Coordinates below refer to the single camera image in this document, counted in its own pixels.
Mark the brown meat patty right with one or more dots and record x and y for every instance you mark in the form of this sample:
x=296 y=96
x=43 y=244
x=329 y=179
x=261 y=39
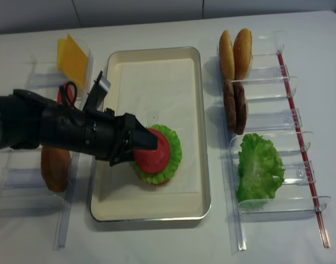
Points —
x=240 y=107

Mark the light bun half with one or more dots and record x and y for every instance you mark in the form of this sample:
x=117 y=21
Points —
x=226 y=56
x=242 y=49

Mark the white paper tray liner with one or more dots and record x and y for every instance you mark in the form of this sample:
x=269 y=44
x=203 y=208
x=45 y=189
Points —
x=157 y=92

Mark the brown meat patty left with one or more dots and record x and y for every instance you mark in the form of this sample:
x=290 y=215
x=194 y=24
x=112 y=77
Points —
x=229 y=104

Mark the clear acrylic right rack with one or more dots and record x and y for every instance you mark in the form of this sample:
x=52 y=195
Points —
x=271 y=112

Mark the brown bun slice in rack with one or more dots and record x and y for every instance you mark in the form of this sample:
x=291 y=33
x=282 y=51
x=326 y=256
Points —
x=55 y=164

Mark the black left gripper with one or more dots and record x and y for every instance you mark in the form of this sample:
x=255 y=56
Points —
x=96 y=133

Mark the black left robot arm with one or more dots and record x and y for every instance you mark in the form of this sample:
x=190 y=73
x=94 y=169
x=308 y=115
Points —
x=28 y=120

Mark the light bun half right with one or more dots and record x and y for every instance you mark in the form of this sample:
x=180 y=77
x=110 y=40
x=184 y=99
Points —
x=242 y=49

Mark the orange cheese slice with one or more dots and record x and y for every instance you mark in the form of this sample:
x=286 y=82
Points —
x=73 y=62

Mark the cream metal tray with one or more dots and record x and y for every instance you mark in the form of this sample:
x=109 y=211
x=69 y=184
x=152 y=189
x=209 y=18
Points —
x=164 y=207

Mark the clear acrylic rack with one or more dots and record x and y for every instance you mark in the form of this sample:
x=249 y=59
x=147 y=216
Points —
x=271 y=112
x=40 y=181

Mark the green lettuce on bun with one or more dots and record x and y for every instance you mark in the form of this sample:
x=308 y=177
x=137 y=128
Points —
x=175 y=154

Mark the yellow cheese slice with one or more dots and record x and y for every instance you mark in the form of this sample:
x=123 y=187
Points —
x=60 y=48

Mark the red tomato slice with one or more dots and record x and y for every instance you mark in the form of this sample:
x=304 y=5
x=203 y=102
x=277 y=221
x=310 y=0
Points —
x=65 y=96
x=154 y=161

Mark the clear acrylic left rack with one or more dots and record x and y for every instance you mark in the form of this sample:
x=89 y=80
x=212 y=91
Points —
x=40 y=181

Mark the light bun half left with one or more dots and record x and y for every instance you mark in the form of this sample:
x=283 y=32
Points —
x=226 y=56

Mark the green lettuce leaf in rack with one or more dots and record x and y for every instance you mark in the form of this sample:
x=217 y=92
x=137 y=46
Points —
x=260 y=169

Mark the brown meat patty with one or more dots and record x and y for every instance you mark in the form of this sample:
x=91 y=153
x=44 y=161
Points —
x=240 y=107
x=229 y=104

